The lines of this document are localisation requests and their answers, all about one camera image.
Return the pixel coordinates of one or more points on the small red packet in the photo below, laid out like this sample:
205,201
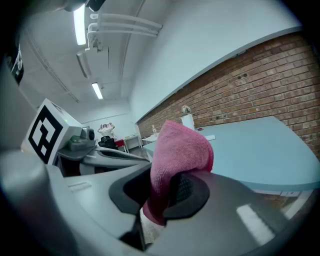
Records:
199,129

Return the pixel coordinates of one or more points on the white side table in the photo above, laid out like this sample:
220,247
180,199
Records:
148,140

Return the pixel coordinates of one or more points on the black head-worn camera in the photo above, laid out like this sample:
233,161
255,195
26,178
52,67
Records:
95,4

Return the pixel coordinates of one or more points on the white frame table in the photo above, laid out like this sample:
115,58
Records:
132,142

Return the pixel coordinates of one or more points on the black office chair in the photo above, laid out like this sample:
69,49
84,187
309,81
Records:
107,143

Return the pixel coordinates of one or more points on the white cylindrical canister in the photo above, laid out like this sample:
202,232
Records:
188,122

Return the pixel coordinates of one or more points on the white plastic bottle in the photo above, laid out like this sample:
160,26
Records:
154,130

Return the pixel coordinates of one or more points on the white remote control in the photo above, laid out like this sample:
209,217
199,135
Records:
210,137

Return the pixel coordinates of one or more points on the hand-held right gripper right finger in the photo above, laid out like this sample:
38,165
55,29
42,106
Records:
220,220

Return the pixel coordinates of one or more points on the pink cloth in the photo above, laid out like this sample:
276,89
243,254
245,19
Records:
180,150

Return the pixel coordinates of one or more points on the ceiling light tube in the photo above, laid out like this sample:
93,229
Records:
97,91
80,25

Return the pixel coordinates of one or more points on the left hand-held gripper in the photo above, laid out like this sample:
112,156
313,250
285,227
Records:
50,130

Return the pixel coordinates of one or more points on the red box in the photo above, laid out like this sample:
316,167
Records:
119,143

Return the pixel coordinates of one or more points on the white ceiling pipes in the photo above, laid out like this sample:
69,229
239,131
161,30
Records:
120,25

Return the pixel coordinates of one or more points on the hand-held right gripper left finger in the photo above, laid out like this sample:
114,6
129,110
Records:
95,195

